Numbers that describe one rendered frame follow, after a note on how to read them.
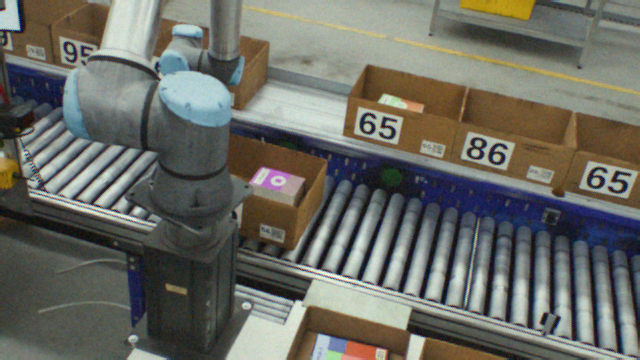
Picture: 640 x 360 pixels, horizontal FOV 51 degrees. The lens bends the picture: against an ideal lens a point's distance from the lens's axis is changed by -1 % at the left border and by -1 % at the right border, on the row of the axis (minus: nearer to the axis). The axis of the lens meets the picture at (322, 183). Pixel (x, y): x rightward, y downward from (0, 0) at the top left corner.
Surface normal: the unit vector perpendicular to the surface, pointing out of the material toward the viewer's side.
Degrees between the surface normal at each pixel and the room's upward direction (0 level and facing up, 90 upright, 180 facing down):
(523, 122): 89
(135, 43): 55
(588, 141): 89
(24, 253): 0
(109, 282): 0
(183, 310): 90
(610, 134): 89
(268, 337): 0
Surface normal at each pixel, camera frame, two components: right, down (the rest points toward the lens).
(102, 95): 0.05, -0.18
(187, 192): 0.11, 0.29
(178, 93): 0.24, -0.78
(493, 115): -0.27, 0.52
